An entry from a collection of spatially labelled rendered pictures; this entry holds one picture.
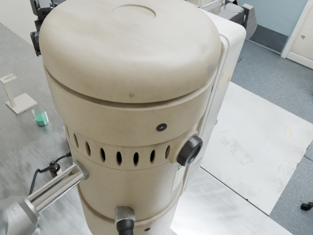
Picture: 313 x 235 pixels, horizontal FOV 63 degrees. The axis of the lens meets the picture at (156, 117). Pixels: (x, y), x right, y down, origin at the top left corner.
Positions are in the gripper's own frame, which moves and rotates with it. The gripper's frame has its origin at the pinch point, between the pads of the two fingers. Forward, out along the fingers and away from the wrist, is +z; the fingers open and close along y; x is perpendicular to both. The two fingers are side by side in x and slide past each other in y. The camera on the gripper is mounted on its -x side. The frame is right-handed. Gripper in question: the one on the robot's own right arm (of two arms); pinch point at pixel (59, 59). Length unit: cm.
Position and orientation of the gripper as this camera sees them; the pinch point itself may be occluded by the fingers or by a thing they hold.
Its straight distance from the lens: 68.5
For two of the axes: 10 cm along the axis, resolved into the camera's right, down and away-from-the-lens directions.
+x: -0.8, 6.8, 7.3
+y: 9.1, -2.6, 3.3
